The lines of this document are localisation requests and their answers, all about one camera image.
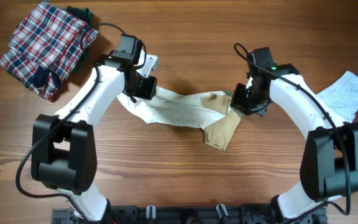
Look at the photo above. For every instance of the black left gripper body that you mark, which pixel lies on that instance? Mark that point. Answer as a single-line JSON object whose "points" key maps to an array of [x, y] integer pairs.
{"points": [[142, 88]]}

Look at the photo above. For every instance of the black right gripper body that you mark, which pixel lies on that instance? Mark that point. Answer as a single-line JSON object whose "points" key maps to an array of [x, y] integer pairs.
{"points": [[245, 100]]}

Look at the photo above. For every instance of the white and tan t-shirt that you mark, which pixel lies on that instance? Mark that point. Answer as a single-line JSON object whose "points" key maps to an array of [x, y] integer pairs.
{"points": [[209, 111]]}

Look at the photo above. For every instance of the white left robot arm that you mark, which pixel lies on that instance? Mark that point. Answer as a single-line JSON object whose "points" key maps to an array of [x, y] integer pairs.
{"points": [[63, 154]]}

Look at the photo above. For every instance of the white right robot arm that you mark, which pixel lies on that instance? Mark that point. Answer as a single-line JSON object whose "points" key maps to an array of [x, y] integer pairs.
{"points": [[329, 166]]}

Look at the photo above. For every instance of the dark green folded garment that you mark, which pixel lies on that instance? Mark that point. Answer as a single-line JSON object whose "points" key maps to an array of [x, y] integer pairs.
{"points": [[86, 15]]}

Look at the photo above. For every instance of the light blue striped garment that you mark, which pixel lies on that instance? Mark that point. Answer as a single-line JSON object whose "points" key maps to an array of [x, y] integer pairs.
{"points": [[342, 96]]}

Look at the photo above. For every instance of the plaid folded shirt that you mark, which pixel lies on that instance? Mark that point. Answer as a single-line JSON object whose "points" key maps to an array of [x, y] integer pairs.
{"points": [[45, 48]]}

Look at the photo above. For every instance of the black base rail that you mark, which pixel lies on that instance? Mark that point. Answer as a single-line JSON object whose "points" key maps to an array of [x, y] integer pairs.
{"points": [[244, 214]]}

